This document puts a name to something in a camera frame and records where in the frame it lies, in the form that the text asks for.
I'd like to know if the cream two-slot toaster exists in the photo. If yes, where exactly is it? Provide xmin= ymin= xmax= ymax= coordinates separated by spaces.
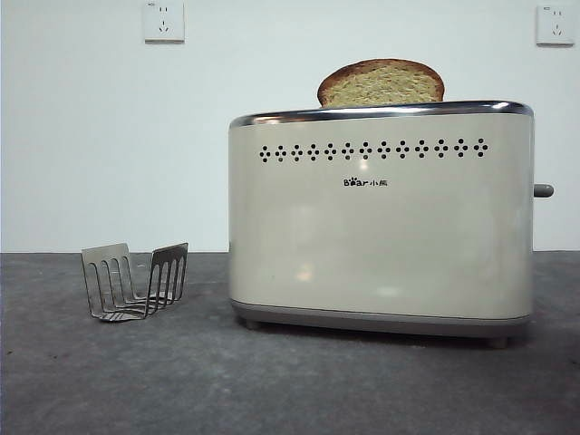
xmin=227 ymin=99 xmax=536 ymax=349

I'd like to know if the stainless steel toast rack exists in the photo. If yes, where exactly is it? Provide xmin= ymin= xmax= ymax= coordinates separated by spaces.
xmin=81 ymin=242 xmax=189 ymax=324

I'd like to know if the brown-crusted bread slice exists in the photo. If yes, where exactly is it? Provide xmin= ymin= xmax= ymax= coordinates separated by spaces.
xmin=316 ymin=57 xmax=446 ymax=109

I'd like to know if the white wall socket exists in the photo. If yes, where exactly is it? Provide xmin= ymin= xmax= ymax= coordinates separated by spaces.
xmin=144 ymin=2 xmax=186 ymax=44
xmin=536 ymin=5 xmax=575 ymax=47

